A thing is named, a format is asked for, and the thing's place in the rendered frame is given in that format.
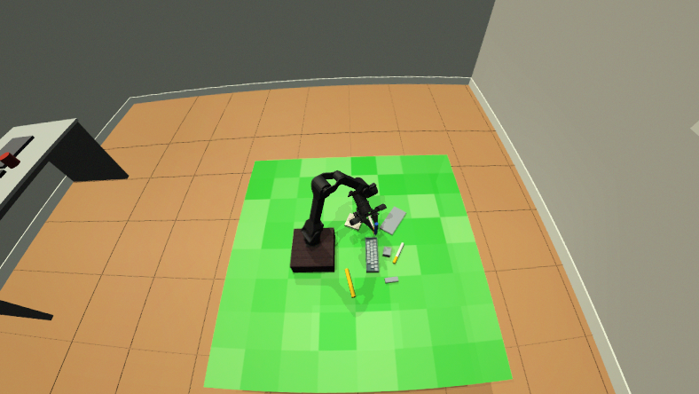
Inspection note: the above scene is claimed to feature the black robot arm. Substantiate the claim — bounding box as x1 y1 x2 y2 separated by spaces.
301 170 378 247

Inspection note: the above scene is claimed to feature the grey keyboard with white letter keys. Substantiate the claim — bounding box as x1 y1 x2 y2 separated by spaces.
365 237 380 273

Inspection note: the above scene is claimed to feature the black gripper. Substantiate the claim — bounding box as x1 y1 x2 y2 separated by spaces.
349 199 387 232

